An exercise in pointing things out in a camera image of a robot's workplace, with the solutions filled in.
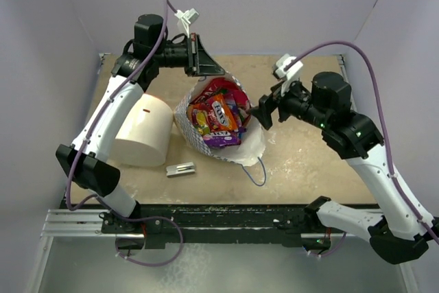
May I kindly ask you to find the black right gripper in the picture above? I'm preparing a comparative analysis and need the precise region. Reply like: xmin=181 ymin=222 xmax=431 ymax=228
xmin=249 ymin=73 xmax=330 ymax=130

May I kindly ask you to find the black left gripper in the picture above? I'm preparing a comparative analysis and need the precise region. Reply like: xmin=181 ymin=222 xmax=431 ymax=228
xmin=154 ymin=33 xmax=225 ymax=78

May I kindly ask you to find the orange Fox's candy bag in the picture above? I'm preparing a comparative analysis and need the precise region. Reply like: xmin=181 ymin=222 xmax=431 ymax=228
xmin=187 ymin=94 xmax=238 ymax=135

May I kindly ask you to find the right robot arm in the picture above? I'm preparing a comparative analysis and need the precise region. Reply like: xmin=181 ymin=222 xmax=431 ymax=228
xmin=249 ymin=72 xmax=438 ymax=264

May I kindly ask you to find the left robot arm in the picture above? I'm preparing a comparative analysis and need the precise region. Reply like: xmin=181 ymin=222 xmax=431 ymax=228
xmin=56 ymin=9 xmax=225 ymax=233

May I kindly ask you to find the purple Fox's berries bag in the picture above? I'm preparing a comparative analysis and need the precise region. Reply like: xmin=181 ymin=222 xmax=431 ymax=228
xmin=202 ymin=130 xmax=243 ymax=149

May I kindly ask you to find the white paper roll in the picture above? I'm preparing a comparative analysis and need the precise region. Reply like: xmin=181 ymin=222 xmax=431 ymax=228
xmin=110 ymin=93 xmax=174 ymax=167

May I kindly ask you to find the small silver metal block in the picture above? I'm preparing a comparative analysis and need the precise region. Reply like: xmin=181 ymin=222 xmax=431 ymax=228
xmin=166 ymin=162 xmax=195 ymax=178

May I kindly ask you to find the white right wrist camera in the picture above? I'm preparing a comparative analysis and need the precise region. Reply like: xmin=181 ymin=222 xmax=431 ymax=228
xmin=273 ymin=54 xmax=303 ymax=97

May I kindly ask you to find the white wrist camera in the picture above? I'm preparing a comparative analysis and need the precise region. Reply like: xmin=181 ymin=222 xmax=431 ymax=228
xmin=273 ymin=54 xmax=303 ymax=97
xmin=174 ymin=8 xmax=199 ymax=37

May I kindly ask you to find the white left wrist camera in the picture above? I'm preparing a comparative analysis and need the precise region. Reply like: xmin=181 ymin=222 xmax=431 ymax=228
xmin=174 ymin=8 xmax=199 ymax=37

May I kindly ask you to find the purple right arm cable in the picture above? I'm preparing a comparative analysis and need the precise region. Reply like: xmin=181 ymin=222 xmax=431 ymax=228
xmin=289 ymin=40 xmax=439 ymax=259

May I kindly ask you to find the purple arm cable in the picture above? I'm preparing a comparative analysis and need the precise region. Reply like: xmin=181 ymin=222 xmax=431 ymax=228
xmin=289 ymin=40 xmax=439 ymax=259
xmin=64 ymin=0 xmax=184 ymax=267

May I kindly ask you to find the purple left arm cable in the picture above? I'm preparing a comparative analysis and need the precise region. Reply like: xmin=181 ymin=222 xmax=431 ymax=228
xmin=64 ymin=0 xmax=184 ymax=267

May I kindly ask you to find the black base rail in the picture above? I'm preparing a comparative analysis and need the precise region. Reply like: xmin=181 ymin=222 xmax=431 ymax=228
xmin=74 ymin=204 xmax=341 ymax=249

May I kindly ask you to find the aluminium frame rail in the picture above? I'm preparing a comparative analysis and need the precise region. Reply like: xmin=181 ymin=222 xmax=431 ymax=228
xmin=41 ymin=209 xmax=102 ymax=237

